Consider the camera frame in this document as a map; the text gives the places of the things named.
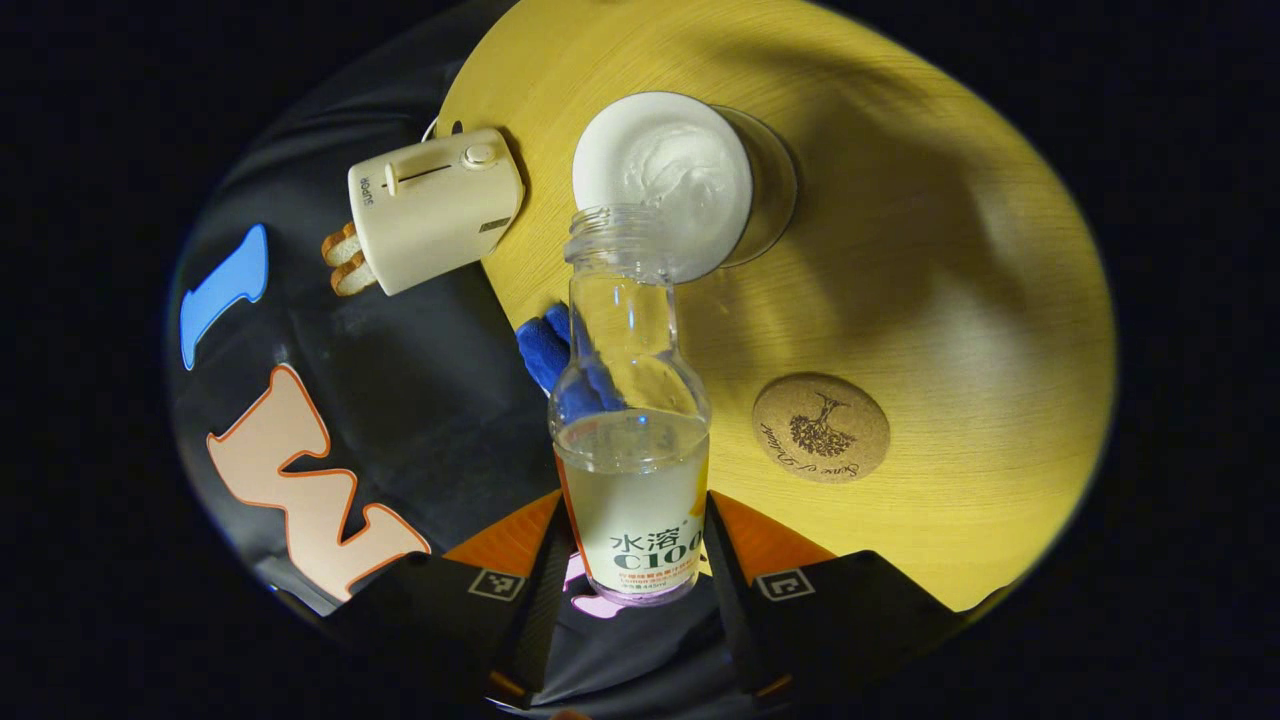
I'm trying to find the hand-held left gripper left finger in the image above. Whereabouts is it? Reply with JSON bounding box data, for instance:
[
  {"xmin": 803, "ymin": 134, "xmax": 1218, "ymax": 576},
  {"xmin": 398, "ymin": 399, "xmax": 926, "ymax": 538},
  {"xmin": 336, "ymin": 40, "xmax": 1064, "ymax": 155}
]
[{"xmin": 325, "ymin": 490, "xmax": 579, "ymax": 709}]

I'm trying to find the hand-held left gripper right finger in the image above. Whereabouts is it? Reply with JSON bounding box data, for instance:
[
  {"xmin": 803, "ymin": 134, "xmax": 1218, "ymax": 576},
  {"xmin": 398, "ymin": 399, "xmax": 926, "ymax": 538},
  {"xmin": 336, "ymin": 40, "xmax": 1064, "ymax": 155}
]
[{"xmin": 703, "ymin": 489, "xmax": 966, "ymax": 701}]

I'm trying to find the clear plastic water bottle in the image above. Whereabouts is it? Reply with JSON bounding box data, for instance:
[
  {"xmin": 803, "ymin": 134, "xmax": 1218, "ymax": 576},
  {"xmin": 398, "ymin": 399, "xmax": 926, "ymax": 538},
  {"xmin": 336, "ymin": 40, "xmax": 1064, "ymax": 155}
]
[{"xmin": 547, "ymin": 205, "xmax": 713, "ymax": 608}]

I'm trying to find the round cork coaster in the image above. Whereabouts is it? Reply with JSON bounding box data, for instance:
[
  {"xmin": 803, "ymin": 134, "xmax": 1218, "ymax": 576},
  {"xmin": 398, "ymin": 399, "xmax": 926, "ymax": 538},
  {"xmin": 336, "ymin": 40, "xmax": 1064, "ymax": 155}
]
[{"xmin": 752, "ymin": 373, "xmax": 891, "ymax": 485}]

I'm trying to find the black backdrop cloth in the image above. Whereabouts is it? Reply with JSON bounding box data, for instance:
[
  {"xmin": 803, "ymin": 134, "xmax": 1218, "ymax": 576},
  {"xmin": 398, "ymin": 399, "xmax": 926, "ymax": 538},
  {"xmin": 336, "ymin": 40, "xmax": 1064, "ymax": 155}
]
[{"xmin": 165, "ymin": 10, "xmax": 771, "ymax": 716}]

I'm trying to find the blue folded towel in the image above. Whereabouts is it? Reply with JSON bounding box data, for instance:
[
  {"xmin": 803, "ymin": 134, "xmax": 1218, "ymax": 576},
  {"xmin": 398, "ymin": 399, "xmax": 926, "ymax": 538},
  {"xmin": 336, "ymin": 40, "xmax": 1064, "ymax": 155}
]
[{"xmin": 515, "ymin": 303, "xmax": 576, "ymax": 396}]

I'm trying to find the white toaster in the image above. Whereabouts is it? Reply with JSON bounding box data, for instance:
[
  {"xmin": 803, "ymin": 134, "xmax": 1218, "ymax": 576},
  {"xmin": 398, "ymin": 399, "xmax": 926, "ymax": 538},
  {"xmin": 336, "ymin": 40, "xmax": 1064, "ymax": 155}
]
[{"xmin": 347, "ymin": 127, "xmax": 526, "ymax": 298}]

